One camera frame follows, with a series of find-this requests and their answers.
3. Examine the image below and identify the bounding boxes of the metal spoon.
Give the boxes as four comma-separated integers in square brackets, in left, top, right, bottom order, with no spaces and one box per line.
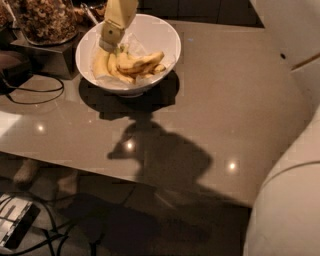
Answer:
[80,3,99,25]

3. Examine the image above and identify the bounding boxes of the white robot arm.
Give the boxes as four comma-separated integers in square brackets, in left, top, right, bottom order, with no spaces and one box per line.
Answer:
[140,0,319,256]

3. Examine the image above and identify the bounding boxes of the top right yellow banana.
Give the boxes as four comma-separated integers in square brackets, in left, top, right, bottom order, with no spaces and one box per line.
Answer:
[116,45,164,74]

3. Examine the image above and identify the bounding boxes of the dark square jar stand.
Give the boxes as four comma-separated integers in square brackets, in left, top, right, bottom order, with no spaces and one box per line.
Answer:
[10,33,83,80]

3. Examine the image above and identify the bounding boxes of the glass jar of granola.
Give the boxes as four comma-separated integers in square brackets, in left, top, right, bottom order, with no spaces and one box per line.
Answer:
[8,0,78,46]

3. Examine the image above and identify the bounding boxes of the small lower right banana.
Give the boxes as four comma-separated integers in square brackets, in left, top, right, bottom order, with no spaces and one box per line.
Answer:
[138,64,166,79]

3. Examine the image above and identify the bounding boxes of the black floor cables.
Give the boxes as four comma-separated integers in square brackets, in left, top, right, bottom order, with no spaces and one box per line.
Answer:
[0,191,111,256]

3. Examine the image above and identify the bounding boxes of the left yellow banana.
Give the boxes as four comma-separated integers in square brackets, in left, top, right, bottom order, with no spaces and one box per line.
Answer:
[92,48,110,79]

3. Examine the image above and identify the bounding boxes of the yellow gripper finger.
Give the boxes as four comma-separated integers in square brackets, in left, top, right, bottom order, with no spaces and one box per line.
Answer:
[99,0,139,50]

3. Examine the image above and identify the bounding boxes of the yellow banana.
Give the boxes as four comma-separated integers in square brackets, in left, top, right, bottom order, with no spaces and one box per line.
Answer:
[92,48,110,79]
[116,45,164,74]
[108,49,135,84]

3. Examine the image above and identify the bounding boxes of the white ceramic bowl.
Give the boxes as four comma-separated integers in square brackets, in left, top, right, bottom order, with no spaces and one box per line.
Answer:
[75,14,181,97]

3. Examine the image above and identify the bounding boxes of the small glass jar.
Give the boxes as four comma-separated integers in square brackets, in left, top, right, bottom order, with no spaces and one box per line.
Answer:
[80,0,106,22]

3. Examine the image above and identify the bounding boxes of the middle yellow banana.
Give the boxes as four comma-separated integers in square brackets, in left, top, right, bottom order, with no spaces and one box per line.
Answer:
[108,49,135,84]

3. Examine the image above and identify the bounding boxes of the silver electronics box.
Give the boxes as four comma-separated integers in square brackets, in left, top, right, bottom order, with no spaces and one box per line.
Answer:
[0,194,40,250]

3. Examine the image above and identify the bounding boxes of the black cable on table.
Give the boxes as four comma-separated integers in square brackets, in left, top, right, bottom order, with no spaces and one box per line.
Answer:
[0,73,65,106]

